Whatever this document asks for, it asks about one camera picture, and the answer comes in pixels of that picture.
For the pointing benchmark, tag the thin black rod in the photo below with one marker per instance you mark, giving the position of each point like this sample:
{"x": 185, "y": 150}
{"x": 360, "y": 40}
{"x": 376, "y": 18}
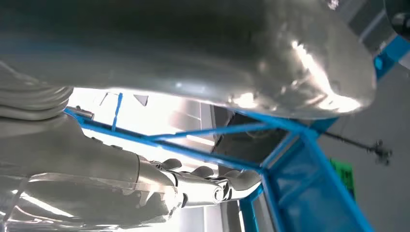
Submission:
{"x": 379, "y": 152}

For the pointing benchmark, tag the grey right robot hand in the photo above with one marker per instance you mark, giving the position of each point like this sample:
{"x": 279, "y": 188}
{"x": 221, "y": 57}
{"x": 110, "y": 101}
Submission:
{"x": 80, "y": 160}

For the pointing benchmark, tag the blue metal shelf rack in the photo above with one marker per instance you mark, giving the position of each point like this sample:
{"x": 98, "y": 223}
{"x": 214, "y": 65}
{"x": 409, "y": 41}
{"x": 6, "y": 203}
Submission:
{"x": 304, "y": 192}

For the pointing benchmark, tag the green plastic crate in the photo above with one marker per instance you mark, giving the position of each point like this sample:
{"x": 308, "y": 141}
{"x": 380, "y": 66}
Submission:
{"x": 344, "y": 176}

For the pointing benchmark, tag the blue rack with casters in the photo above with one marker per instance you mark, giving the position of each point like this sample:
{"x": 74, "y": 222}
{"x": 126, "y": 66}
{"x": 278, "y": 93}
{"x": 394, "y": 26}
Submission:
{"x": 390, "y": 54}

